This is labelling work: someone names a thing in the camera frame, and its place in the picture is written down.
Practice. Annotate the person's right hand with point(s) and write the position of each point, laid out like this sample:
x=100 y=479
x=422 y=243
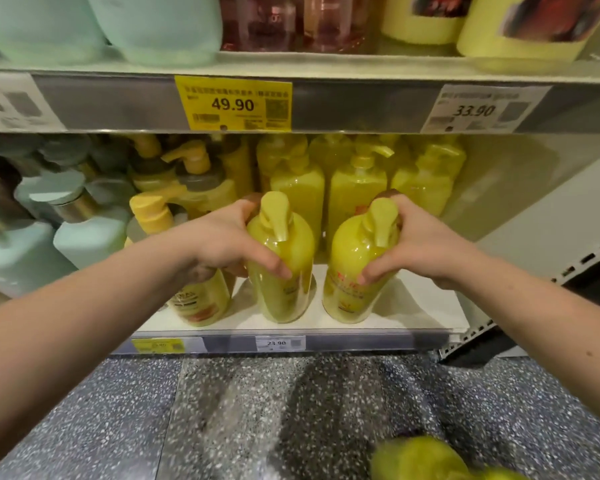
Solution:
x=427 y=247

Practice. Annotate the person's left hand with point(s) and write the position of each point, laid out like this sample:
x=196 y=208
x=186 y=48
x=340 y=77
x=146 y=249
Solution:
x=215 y=242

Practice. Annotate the person's left thumb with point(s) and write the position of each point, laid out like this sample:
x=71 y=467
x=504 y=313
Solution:
x=270 y=262

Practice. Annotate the person's right thumb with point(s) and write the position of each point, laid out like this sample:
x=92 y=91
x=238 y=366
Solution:
x=377 y=267

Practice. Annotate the yellow pump dispenser bottle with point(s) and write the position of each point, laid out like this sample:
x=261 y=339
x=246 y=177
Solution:
x=285 y=297
x=345 y=297

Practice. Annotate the person's right forearm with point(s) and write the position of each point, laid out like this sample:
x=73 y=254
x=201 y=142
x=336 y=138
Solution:
x=545 y=324

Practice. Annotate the person's left forearm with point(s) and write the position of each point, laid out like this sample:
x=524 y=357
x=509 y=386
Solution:
x=80 y=314

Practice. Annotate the white store shelf board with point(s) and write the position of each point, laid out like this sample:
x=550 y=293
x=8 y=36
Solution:
x=415 y=304

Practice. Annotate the yellow orange-label pump bottle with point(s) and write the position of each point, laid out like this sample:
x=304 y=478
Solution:
x=150 y=177
x=200 y=184
x=239 y=167
x=200 y=304

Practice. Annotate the small white price tag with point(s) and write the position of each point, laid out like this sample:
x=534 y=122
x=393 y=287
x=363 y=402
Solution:
x=280 y=343

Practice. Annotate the row of yellow bottles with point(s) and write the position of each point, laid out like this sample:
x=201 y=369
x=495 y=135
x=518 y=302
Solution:
x=355 y=187

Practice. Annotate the small yellow price tag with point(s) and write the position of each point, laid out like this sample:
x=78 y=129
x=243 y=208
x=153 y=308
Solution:
x=159 y=345

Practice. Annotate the grey metal store shelf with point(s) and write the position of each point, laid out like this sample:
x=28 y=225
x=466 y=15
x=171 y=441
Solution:
x=360 y=107

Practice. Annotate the large yellow price tag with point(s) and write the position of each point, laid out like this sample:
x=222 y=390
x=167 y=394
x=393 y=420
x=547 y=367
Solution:
x=232 y=104

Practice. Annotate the group of mint green bottles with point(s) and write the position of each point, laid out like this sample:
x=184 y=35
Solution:
x=85 y=234

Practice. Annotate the large white price tag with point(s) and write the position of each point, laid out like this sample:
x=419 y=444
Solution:
x=480 y=110
x=10 y=102

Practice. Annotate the yellow green round object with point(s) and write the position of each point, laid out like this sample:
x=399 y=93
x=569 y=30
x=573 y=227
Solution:
x=500 y=474
x=415 y=459

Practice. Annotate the yellow bottle with picture label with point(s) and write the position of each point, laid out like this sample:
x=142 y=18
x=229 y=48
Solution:
x=495 y=47
x=420 y=27

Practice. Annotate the large mint green bottle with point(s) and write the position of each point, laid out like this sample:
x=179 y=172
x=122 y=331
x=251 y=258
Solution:
x=40 y=24
x=160 y=24

